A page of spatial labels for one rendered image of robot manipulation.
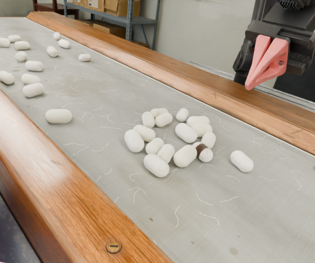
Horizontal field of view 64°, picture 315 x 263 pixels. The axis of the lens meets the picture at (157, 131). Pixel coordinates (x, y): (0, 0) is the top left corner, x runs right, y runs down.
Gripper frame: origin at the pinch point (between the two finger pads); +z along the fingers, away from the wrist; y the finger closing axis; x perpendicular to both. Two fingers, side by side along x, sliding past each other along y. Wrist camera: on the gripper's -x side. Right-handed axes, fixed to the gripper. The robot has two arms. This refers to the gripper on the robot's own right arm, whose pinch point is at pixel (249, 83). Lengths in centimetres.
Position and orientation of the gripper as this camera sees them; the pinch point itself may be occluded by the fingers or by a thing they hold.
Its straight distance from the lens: 42.4
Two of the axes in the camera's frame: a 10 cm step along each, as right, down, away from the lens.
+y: 7.0, 4.4, -5.6
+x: 3.5, 4.7, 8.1
